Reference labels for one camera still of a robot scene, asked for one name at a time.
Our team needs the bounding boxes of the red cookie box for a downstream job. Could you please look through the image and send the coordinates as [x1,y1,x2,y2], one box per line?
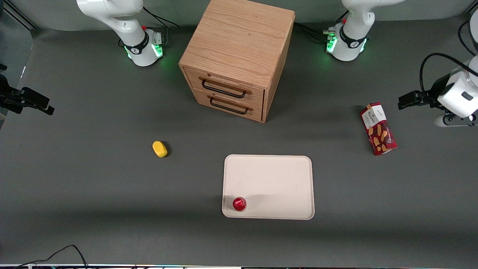
[360,102,398,156]

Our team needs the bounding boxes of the black metal drawer handle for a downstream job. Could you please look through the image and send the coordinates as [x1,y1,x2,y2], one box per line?
[201,78,247,99]
[209,96,249,115]

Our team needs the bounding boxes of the thin black cable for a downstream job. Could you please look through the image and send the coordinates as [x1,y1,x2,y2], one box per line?
[14,245,89,269]

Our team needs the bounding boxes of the yellow sponge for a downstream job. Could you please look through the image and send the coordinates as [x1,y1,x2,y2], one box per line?
[152,140,168,158]

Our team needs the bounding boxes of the beige plastic tray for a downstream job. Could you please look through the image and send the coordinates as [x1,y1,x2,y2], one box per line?
[222,154,315,220]

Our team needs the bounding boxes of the wooden drawer front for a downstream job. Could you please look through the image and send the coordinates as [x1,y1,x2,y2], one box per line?
[192,88,263,122]
[184,67,265,109]

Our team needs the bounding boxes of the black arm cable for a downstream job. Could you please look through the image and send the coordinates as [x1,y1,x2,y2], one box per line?
[420,19,478,95]

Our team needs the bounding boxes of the black base cables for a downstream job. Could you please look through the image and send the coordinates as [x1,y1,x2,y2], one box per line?
[143,6,180,47]
[294,10,350,42]

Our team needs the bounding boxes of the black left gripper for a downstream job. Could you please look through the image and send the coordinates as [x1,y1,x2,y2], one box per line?
[398,74,450,110]

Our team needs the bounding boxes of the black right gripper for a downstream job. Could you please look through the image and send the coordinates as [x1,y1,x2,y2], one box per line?
[0,75,55,115]

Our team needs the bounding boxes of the wooden drawer cabinet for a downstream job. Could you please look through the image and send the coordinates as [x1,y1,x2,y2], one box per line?
[179,0,296,123]

